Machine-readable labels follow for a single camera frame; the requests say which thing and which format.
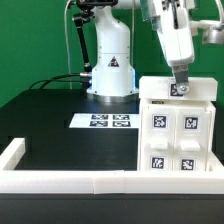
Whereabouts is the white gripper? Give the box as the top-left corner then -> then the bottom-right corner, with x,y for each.
148,0 -> 194,94

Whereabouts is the white door panel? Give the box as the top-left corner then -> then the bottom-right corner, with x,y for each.
174,107 -> 211,172
138,105 -> 175,171

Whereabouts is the white cabinet body box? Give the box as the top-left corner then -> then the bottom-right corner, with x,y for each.
137,99 -> 216,172

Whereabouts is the small white cabinet top block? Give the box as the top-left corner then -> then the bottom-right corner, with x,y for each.
139,76 -> 218,101

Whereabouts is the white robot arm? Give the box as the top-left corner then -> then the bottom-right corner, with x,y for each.
87,0 -> 224,102

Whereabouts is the white marker sheet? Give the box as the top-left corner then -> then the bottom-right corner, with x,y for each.
69,113 -> 139,129

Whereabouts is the white U-shaped fence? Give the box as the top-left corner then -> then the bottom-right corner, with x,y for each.
0,138 -> 224,194

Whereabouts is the black cable bundle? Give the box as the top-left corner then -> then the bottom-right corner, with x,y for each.
29,73 -> 92,90

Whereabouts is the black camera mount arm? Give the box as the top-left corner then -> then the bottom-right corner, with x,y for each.
72,0 -> 118,73

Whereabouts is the white cable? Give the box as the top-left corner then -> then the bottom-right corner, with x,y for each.
64,0 -> 74,90

